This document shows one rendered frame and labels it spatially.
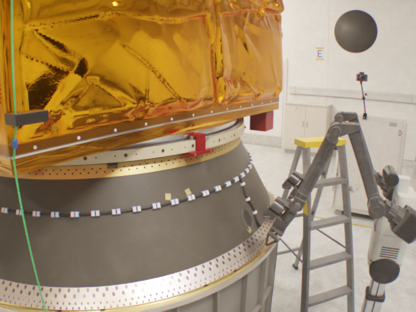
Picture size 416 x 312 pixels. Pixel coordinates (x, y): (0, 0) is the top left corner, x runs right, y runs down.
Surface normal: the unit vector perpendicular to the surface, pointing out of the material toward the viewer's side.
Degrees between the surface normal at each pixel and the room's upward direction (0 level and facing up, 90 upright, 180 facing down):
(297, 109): 90
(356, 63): 90
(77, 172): 62
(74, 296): 43
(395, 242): 90
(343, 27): 90
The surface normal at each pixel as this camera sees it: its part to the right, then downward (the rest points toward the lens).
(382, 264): -0.41, 0.22
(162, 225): 0.44, -0.26
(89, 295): 0.14, -0.54
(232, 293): 0.70, 0.18
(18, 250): -0.09, -0.24
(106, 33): 0.81, 0.01
